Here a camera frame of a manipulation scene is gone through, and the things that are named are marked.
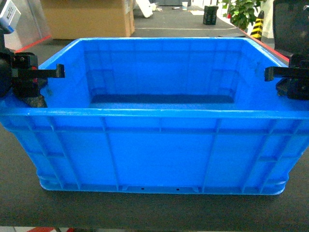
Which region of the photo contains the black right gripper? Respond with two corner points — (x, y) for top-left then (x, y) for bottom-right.
(264, 54), (309, 101)

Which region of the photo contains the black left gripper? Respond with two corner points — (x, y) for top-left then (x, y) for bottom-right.
(0, 52), (65, 108)

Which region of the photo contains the large blue plastic crate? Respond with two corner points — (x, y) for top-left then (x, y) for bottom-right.
(0, 38), (309, 195)

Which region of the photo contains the large cardboard box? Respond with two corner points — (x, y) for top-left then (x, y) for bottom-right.
(41, 0), (135, 40)

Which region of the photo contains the black office chair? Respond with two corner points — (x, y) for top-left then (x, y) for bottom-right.
(273, 0), (309, 57)

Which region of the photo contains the green potted plant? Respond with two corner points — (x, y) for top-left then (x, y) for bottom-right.
(218, 0), (266, 30)

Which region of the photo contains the black crate on mat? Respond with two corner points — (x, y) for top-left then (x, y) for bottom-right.
(203, 5), (218, 25)

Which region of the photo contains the white paper sheet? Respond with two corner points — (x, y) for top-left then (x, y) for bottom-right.
(189, 10), (204, 15)

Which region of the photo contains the white paper cup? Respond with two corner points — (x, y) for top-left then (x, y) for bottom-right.
(182, 1), (188, 11)

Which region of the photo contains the white foam piece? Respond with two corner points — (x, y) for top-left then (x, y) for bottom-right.
(135, 0), (157, 18)

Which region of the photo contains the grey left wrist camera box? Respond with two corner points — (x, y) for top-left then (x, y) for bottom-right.
(0, 0), (21, 34)

